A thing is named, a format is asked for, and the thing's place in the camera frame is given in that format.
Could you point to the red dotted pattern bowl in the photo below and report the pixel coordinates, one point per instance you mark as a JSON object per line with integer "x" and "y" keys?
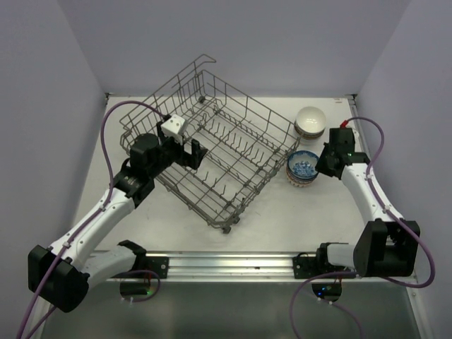
{"x": 307, "y": 135}

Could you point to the grey wire dish rack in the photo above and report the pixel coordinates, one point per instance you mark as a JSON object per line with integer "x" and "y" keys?
{"x": 247, "y": 143}

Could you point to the aluminium mounting rail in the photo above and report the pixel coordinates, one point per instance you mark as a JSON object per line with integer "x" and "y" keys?
{"x": 247, "y": 265}

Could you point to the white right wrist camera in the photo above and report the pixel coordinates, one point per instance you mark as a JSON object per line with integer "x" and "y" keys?
{"x": 350, "y": 125}

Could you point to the blue floral white bowl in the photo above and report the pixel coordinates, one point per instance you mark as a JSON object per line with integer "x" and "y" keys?
{"x": 303, "y": 155}

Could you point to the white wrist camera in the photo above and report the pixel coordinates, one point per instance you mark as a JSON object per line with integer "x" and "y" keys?
{"x": 174, "y": 127}
{"x": 350, "y": 125}

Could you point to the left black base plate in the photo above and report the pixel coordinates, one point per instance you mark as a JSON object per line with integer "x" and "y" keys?
{"x": 157, "y": 264}

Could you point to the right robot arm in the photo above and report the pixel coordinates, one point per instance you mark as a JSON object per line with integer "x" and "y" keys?
{"x": 384, "y": 248}

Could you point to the red lattice bowl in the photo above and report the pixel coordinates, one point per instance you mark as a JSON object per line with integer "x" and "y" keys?
{"x": 302, "y": 170}

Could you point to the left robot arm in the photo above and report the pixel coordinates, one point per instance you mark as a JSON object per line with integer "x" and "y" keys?
{"x": 130, "y": 187}

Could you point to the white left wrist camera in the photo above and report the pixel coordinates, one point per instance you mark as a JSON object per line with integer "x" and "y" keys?
{"x": 174, "y": 127}

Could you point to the blue zigzag bowl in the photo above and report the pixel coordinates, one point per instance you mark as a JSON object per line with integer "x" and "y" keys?
{"x": 293, "y": 178}

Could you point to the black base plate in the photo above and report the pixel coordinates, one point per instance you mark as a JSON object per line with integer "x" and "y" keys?
{"x": 306, "y": 265}
{"x": 157, "y": 264}

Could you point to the plain white bowl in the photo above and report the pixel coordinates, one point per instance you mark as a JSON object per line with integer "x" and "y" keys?
{"x": 307, "y": 141}

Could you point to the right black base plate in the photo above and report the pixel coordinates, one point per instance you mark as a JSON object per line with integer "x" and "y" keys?
{"x": 306, "y": 265}

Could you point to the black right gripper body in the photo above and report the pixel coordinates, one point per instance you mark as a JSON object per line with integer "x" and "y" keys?
{"x": 331, "y": 150}

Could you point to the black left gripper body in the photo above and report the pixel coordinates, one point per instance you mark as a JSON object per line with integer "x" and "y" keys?
{"x": 175, "y": 151}

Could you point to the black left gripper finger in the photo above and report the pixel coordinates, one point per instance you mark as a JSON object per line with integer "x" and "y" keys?
{"x": 160, "y": 132}
{"x": 198, "y": 152}

